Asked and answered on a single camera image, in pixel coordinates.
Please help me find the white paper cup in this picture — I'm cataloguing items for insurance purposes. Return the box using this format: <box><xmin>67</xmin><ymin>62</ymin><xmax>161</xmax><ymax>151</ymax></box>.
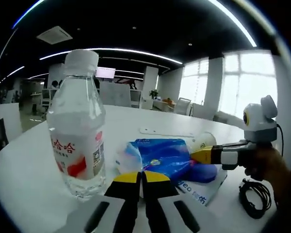
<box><xmin>191</xmin><ymin>132</ymin><xmax>218</xmax><ymax>156</ymax></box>

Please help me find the blue plastic tissue pack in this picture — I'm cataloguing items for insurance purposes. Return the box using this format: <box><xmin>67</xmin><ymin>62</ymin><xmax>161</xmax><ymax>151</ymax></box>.
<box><xmin>115</xmin><ymin>138</ymin><xmax>194</xmax><ymax>180</ymax></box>

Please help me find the ceiling air conditioner vent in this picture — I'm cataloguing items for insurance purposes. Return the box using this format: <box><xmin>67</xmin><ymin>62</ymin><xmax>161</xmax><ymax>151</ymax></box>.
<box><xmin>36</xmin><ymin>26</ymin><xmax>73</xmax><ymax>45</ymax></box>

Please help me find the translucent white chair back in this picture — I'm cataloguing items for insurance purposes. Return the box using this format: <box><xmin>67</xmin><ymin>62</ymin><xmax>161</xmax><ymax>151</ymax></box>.
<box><xmin>99</xmin><ymin>82</ymin><xmax>132</xmax><ymax>107</ymax></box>

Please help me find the wipes pack blue lid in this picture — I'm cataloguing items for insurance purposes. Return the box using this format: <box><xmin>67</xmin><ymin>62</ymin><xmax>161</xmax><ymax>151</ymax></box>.
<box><xmin>174</xmin><ymin>162</ymin><xmax>228</xmax><ymax>207</ymax></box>

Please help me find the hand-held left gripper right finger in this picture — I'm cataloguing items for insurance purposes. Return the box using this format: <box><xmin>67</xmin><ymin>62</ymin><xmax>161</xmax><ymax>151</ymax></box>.
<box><xmin>141</xmin><ymin>170</ymin><xmax>224</xmax><ymax>233</ymax></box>

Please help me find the large bright window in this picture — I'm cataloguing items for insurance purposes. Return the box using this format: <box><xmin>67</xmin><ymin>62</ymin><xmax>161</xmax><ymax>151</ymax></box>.
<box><xmin>222</xmin><ymin>52</ymin><xmax>278</xmax><ymax>119</ymax></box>

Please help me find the person's right hand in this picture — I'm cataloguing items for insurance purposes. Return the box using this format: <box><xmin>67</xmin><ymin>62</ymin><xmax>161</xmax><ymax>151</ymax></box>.
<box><xmin>244</xmin><ymin>145</ymin><xmax>291</xmax><ymax>202</ymax></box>

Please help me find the white wall screen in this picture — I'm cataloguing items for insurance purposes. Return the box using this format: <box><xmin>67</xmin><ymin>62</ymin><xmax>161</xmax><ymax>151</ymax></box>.
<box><xmin>96</xmin><ymin>67</ymin><xmax>116</xmax><ymax>80</ymax></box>

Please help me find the white power strip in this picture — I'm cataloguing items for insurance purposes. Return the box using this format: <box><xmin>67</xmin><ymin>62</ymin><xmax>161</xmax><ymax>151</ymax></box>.
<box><xmin>139</xmin><ymin>126</ymin><xmax>194</xmax><ymax>138</ymax></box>

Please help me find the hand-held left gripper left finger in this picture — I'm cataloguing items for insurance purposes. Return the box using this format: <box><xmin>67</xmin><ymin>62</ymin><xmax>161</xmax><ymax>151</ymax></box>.
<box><xmin>60</xmin><ymin>171</ymin><xmax>141</xmax><ymax>233</ymax></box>

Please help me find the bright overhead ceiling light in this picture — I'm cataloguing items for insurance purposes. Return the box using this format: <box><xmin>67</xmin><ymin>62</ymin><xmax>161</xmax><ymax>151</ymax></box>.
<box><xmin>208</xmin><ymin>0</ymin><xmax>258</xmax><ymax>47</ymax></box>

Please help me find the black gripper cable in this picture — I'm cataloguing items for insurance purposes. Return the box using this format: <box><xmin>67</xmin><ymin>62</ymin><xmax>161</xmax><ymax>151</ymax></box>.
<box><xmin>276</xmin><ymin>122</ymin><xmax>285</xmax><ymax>156</ymax></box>

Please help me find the narrow window with blinds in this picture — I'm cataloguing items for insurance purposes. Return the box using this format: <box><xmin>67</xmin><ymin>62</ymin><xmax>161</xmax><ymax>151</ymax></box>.
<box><xmin>179</xmin><ymin>59</ymin><xmax>209</xmax><ymax>104</ymax></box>

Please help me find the long curved ceiling light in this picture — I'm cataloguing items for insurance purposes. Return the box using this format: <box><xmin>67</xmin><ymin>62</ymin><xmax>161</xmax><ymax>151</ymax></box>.
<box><xmin>38</xmin><ymin>48</ymin><xmax>184</xmax><ymax>64</ymax></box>

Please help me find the white office chair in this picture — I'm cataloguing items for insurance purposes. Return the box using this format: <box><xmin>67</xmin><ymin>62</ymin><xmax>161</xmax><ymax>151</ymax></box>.
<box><xmin>177</xmin><ymin>97</ymin><xmax>192</xmax><ymax>116</ymax></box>

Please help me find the clear plastic water bottle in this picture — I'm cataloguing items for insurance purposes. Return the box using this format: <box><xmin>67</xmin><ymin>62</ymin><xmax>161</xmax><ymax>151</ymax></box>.
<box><xmin>46</xmin><ymin>49</ymin><xmax>107</xmax><ymax>202</ymax></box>

